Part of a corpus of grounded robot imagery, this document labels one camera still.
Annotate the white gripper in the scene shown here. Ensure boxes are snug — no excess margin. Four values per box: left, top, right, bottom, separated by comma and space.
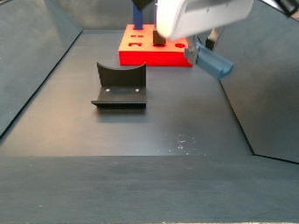
156, 0, 254, 64

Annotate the brown hexagonal peg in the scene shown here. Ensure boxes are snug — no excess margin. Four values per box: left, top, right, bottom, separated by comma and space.
154, 30, 166, 46

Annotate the light blue arch object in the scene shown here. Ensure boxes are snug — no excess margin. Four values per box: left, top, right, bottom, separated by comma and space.
196, 44, 234, 80

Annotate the black curved fixture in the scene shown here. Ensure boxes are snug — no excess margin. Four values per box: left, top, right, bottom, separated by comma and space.
91, 64, 147, 108

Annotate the red peg board base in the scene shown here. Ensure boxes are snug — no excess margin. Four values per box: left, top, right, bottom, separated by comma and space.
118, 24, 192, 67

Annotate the dark blue rectangular peg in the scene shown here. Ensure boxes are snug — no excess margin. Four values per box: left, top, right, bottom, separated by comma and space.
134, 3, 143, 30

